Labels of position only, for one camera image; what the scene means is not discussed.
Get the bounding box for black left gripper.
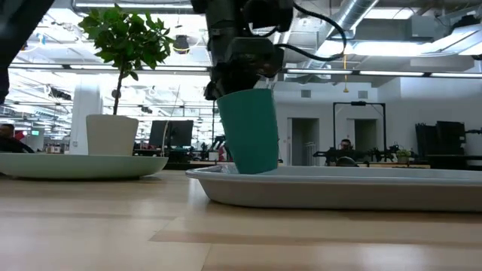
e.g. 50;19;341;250
191;0;285;101

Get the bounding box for dark green cup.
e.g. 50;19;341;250
216;88;280;175

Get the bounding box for light green plate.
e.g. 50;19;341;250
0;151;169;180

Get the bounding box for grey plastic tray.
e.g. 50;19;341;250
185;164;482;212

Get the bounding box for black computer monitor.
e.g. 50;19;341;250
167;120;194;148
148;120;169;148

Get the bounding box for dark ceiling device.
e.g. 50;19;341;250
172;34;191;55

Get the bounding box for green leafy plant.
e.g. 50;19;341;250
78;4;175;116

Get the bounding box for white plant pot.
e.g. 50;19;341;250
85;114;139;157

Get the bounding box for white building column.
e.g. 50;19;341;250
69;84;103;156

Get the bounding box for distant black robot rig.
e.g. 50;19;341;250
312;145;400;166

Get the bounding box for small distant potted plant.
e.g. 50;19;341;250
395;148;412;165

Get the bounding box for stacked black chairs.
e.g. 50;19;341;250
415;120;467;156

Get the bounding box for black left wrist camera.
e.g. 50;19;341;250
243;0;294;33

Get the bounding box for black metal stand frame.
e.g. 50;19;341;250
332;100;387;154

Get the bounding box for yellow hanging cord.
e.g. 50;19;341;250
341;54;349;94

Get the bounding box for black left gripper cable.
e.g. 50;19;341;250
259;2;348;63

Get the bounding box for silver ventilation duct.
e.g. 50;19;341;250
327;0;380;41

